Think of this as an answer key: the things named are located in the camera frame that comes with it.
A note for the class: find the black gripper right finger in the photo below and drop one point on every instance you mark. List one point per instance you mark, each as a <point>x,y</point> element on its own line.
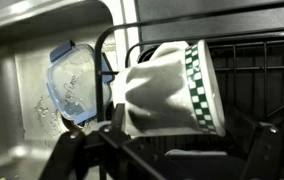
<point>265,150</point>

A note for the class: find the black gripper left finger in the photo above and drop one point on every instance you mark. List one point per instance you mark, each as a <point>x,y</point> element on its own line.
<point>72,150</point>

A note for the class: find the white mug green checker band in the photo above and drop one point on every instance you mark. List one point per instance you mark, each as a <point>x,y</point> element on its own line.
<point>162,96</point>

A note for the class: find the clear plastic food container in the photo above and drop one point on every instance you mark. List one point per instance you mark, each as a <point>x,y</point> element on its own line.
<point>195,154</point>

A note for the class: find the stainless steel sink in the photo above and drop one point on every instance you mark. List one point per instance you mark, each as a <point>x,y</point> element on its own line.
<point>15,100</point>

